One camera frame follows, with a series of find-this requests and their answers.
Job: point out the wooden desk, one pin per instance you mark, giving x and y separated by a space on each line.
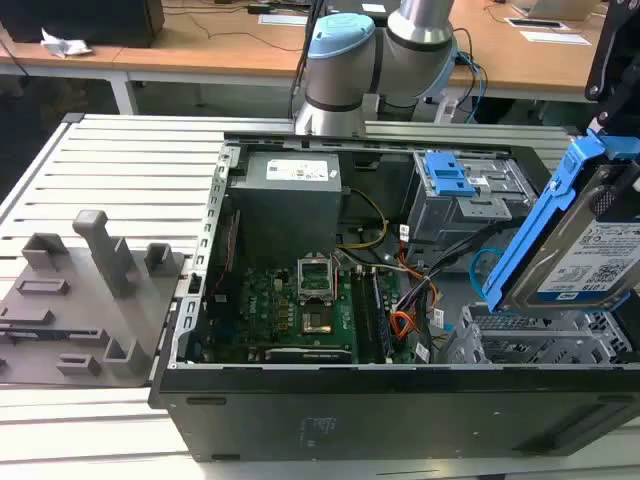
240 50
50 62

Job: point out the black graphics card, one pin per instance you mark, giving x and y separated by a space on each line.
307 355

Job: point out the white paper sheet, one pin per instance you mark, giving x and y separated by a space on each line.
282 19
555 37

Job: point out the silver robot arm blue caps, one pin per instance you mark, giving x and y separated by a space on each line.
340 75

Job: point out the blue plastic drive bracket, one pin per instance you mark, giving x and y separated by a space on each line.
447 175

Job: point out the black RAM slot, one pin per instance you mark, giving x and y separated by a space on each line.
369 315
361 315
377 315
385 315

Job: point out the grey power supply unit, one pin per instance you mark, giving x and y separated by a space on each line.
285 215

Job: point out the metal disk bay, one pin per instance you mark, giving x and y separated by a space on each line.
525 340

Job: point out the green motherboard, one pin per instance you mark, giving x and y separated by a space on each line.
265 320

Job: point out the metal optical drive cage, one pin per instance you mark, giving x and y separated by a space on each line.
465 215

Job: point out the crumpled white paper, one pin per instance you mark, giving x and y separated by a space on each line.
62 46

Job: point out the black box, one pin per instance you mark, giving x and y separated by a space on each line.
85 20

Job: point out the hard disk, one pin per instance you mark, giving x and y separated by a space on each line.
575 260

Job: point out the CPU socket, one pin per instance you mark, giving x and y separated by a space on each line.
317 322

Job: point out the grey parts rack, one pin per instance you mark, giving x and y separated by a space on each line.
75 325

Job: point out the black PC case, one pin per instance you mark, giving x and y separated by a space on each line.
350 415

